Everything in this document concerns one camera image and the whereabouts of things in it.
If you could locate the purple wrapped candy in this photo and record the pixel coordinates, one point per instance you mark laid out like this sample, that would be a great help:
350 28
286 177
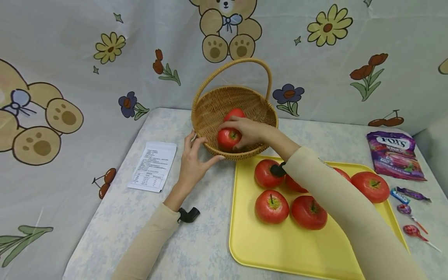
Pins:
414 193

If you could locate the black wrist band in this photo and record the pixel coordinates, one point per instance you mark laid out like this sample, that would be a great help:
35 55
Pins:
189 214
278 170

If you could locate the white printed paper packet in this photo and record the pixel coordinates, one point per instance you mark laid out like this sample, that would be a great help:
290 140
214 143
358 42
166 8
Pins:
154 166

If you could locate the purple lollipop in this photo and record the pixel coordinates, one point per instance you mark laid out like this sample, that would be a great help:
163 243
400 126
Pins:
405 210

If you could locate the red lollipop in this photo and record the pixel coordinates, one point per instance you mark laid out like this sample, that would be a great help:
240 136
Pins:
413 231

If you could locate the red apple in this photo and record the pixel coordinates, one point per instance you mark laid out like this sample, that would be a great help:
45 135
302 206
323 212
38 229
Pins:
272 208
234 114
294 185
343 174
226 139
264 175
308 214
371 187

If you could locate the person's right forearm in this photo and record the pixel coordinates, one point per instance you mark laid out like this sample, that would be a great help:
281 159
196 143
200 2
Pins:
350 210

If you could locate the purple candy bag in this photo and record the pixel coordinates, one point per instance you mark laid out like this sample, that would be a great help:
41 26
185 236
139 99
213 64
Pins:
395 155

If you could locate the person's right hand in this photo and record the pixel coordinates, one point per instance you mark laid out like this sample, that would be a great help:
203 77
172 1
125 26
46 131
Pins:
255 132

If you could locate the person's left middle finger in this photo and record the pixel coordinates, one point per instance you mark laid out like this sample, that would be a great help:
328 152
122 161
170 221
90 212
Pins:
189 142

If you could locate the person's left index finger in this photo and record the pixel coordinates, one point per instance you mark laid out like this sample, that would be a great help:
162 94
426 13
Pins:
201 144

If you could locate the yellow plastic tray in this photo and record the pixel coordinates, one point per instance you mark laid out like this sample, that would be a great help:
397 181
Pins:
280 249

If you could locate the person's left thumb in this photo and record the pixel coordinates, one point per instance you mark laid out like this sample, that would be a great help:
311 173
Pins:
214 160

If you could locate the blue wrapped candy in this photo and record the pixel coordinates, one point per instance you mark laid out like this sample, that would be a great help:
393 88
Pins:
399 196

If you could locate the person's right thumb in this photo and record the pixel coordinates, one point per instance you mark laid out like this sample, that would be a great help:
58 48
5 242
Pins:
243 142

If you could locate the person's left hand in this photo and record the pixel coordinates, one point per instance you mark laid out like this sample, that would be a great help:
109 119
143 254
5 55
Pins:
191 169

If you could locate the person's right fingers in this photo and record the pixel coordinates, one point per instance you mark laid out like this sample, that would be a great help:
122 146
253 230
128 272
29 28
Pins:
233 123

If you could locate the person's left forearm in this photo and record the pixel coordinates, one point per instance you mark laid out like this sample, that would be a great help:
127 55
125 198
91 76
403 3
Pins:
150 245

